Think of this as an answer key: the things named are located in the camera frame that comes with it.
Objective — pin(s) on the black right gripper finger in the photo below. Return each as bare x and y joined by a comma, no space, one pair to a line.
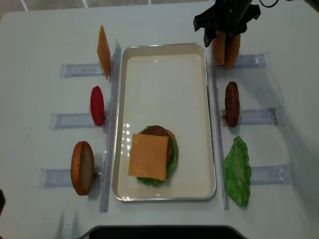
233,34

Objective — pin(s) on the right clear acrylic rack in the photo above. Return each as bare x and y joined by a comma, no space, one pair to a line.
261,119

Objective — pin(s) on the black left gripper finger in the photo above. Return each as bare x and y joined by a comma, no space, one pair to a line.
209,36

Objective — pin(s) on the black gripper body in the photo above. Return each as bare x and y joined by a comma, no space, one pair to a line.
227,16

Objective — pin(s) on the orange cheese slice on burger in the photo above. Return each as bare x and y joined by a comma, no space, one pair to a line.
148,156

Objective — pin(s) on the left clear acrylic rack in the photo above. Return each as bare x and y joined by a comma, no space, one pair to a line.
50,178

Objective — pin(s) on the bun half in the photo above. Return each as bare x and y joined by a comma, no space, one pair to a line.
231,51
219,48

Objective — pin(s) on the upright orange cheese slice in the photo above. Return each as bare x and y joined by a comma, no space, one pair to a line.
103,52

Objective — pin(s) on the brown meat patty in burger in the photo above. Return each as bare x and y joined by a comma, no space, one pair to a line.
160,131

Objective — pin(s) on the upright bun half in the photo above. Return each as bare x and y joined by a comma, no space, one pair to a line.
231,51

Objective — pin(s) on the upright red tomato slice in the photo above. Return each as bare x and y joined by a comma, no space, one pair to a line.
97,106

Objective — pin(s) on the clear acrylic rack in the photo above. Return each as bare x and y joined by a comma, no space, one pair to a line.
261,119
50,178

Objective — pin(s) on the upright brown meat patty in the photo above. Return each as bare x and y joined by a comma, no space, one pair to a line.
232,105

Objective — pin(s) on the upright green lettuce leaf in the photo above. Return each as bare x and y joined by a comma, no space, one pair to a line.
238,172

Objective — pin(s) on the green lettuce leaf in burger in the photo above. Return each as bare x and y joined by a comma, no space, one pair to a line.
149,181

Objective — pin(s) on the upright bun on left rack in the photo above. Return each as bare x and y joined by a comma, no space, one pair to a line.
82,168

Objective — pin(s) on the white rectangular tray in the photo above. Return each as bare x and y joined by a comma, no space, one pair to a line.
166,85

